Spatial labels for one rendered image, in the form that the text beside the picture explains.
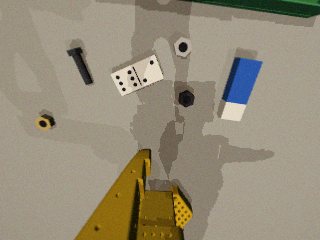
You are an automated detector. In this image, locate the black bolt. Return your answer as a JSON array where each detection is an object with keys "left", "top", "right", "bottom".
[{"left": 67, "top": 47, "right": 92, "bottom": 85}]

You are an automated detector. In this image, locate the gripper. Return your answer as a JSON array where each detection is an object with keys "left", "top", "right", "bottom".
[{"left": 74, "top": 149, "right": 151, "bottom": 240}]

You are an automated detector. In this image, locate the yellow hex nut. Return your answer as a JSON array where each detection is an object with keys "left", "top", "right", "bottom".
[{"left": 35, "top": 114, "right": 55, "bottom": 130}]

